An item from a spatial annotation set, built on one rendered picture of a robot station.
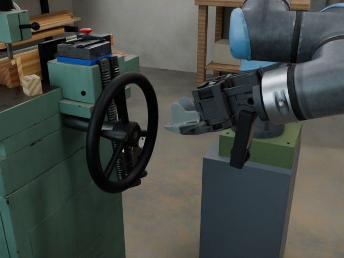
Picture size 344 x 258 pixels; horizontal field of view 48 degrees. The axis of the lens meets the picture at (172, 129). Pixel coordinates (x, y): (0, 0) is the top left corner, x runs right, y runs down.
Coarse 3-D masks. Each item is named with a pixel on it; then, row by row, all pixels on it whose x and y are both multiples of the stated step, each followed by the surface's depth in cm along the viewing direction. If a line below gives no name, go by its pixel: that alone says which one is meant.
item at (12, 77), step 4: (16, 64) 94; (4, 68) 92; (8, 68) 92; (12, 68) 92; (16, 68) 94; (8, 72) 92; (12, 72) 93; (16, 72) 94; (8, 76) 92; (12, 76) 93; (16, 76) 94; (8, 80) 93; (12, 80) 93; (16, 80) 94; (8, 84) 94; (12, 84) 93; (16, 84) 94
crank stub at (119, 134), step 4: (104, 132) 79; (108, 132) 79; (112, 132) 78; (116, 132) 78; (120, 132) 78; (124, 132) 78; (104, 136) 79; (108, 136) 79; (112, 136) 78; (116, 136) 78; (120, 136) 77; (124, 136) 78; (112, 140) 79; (116, 140) 78; (120, 140) 78; (124, 140) 78
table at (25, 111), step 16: (128, 64) 120; (48, 80) 99; (0, 96) 88; (16, 96) 88; (32, 96) 88; (48, 96) 91; (128, 96) 105; (0, 112) 79; (16, 112) 83; (32, 112) 87; (48, 112) 92; (64, 112) 94; (80, 112) 92; (0, 128) 80; (16, 128) 84
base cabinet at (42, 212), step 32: (64, 160) 100; (32, 192) 92; (64, 192) 103; (96, 192) 116; (0, 224) 89; (32, 224) 94; (64, 224) 105; (96, 224) 119; (0, 256) 94; (32, 256) 96; (64, 256) 107; (96, 256) 122
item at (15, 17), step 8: (0, 16) 91; (8, 16) 90; (16, 16) 92; (24, 16) 95; (0, 24) 92; (8, 24) 91; (16, 24) 93; (24, 24) 95; (0, 32) 93; (8, 32) 92; (16, 32) 93; (24, 32) 95; (0, 40) 94; (8, 40) 93; (16, 40) 94
